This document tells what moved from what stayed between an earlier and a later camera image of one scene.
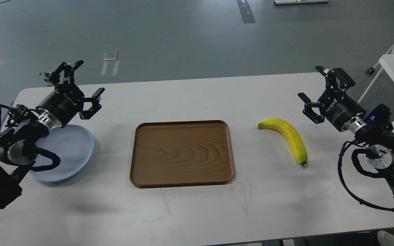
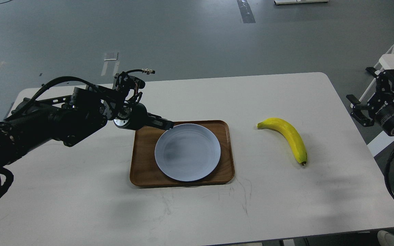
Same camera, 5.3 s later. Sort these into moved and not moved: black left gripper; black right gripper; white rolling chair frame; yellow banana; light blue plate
Moved: black left gripper; black right gripper; light blue plate
Not moved: yellow banana; white rolling chair frame
